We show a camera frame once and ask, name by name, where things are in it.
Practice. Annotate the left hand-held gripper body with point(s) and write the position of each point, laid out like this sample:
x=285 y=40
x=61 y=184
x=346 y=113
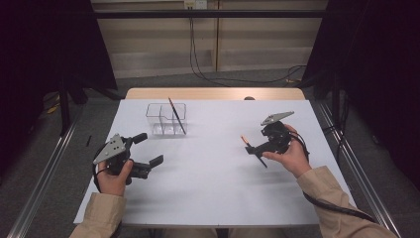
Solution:
x=114 y=152

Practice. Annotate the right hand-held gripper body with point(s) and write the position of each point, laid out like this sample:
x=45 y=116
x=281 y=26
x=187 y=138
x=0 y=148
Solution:
x=277 y=135

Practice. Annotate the black pen with gold cap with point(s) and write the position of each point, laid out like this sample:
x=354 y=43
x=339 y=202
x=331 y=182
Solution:
x=261 y=162
x=176 y=115

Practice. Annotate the clear acrylic pen holder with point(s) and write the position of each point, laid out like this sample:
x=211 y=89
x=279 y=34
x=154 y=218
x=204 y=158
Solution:
x=165 y=127

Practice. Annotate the person's right hand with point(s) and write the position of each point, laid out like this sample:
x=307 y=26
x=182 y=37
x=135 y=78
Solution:
x=294 y=158

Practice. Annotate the person's left hand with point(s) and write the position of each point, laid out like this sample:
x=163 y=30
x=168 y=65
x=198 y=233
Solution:
x=112 y=183

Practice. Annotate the small black stick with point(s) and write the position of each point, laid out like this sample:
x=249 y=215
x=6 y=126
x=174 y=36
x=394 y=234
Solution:
x=88 y=141

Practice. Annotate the black metal stand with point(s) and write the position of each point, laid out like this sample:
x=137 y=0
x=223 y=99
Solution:
x=65 y=109
x=336 y=102

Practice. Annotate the beige desk leg panel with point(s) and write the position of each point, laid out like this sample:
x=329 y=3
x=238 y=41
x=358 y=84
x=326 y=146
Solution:
x=216 y=39

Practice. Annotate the black curtain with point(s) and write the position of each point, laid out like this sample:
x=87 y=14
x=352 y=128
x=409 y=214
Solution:
x=379 y=66
x=43 y=49

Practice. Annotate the aluminium floor rail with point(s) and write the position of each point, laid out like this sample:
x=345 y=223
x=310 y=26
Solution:
x=43 y=185
x=363 y=178

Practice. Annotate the white wall socket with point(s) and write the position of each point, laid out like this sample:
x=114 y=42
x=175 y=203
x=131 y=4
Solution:
x=195 y=4

